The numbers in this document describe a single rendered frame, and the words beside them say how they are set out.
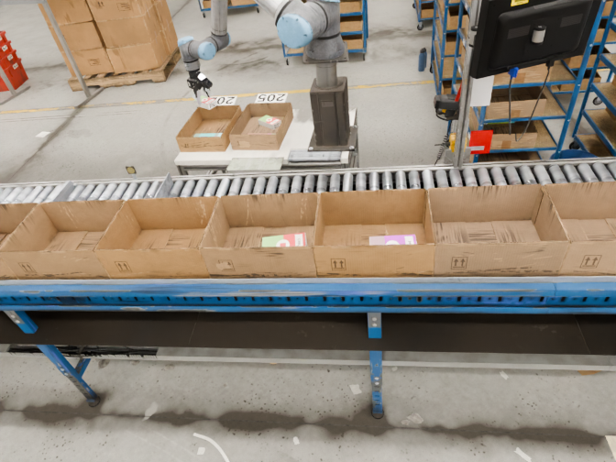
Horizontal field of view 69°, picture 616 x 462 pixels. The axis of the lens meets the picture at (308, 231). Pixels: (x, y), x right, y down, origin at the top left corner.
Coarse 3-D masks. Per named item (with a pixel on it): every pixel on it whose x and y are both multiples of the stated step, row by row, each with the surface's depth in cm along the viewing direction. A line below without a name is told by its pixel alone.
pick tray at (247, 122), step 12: (252, 108) 278; (264, 108) 276; (276, 108) 275; (288, 108) 264; (240, 120) 265; (252, 120) 278; (288, 120) 265; (240, 132) 266; (252, 132) 267; (264, 132) 265; (276, 132) 263; (240, 144) 252; (252, 144) 250; (264, 144) 249; (276, 144) 247
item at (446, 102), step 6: (438, 96) 203; (444, 96) 202; (450, 96) 201; (438, 102) 201; (444, 102) 200; (450, 102) 200; (456, 102) 200; (444, 108) 202; (450, 108) 202; (456, 108) 202; (450, 114) 205
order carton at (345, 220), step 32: (352, 192) 165; (384, 192) 163; (416, 192) 162; (320, 224) 164; (352, 224) 175; (384, 224) 173; (416, 224) 171; (320, 256) 148; (352, 256) 146; (384, 256) 144; (416, 256) 143
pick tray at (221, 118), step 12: (204, 108) 282; (216, 108) 280; (228, 108) 279; (240, 108) 277; (192, 120) 275; (204, 120) 286; (216, 120) 284; (228, 120) 282; (180, 132) 260; (192, 132) 275; (204, 132) 274; (216, 132) 272; (228, 132) 259; (180, 144) 257; (192, 144) 255; (204, 144) 254; (216, 144) 253; (228, 144) 260
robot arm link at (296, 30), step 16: (256, 0) 195; (272, 0) 191; (288, 0) 189; (272, 16) 197; (288, 16) 187; (304, 16) 188; (320, 16) 194; (288, 32) 192; (304, 32) 188; (320, 32) 198
